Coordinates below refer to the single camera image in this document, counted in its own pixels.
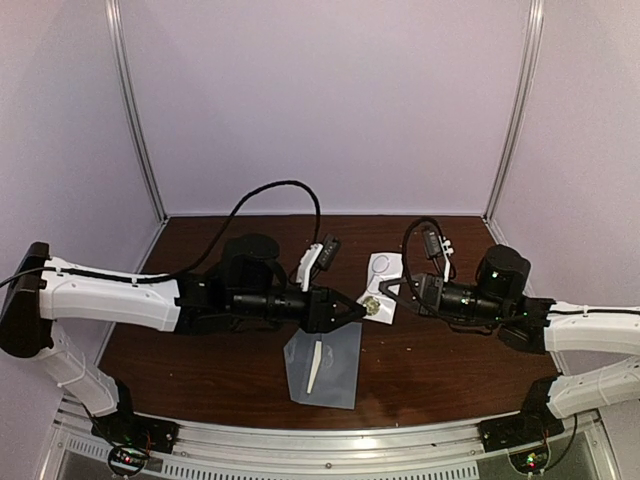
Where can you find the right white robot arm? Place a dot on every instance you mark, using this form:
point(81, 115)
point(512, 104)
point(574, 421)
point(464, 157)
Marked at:
point(496, 302)

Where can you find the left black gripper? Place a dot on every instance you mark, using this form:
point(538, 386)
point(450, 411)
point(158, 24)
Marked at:
point(320, 318)

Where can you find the grey-blue envelope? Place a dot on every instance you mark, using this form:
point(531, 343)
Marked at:
point(337, 379)

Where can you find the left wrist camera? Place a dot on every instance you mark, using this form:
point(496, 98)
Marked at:
point(316, 259)

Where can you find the aluminium frame post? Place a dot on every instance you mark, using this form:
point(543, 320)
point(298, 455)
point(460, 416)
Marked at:
point(116, 31)
point(529, 60)

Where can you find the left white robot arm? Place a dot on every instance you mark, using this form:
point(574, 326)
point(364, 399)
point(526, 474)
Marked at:
point(247, 283)

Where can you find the ornate bordered paper sheet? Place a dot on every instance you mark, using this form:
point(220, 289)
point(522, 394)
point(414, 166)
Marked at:
point(316, 361)

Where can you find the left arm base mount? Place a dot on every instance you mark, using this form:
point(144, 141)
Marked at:
point(132, 437)

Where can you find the white sticker sheet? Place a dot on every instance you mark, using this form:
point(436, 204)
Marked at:
point(384, 271)

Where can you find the right aluminium frame post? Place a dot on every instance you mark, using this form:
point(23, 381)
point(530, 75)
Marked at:
point(529, 60)

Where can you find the left aluminium frame post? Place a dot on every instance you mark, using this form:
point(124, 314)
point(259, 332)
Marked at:
point(116, 31)

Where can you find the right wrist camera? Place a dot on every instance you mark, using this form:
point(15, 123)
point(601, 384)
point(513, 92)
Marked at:
point(439, 250)

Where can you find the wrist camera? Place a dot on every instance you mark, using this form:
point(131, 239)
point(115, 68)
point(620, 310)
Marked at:
point(316, 259)
point(439, 250)

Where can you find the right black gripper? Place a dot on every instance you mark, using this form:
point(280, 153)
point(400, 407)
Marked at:
point(435, 283)

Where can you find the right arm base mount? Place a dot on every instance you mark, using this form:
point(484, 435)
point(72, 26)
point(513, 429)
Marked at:
point(524, 435)

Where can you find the front aluminium rail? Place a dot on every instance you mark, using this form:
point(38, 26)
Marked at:
point(451, 450)

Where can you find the gold round seal sticker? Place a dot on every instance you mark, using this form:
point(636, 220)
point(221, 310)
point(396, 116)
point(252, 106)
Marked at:
point(371, 305)

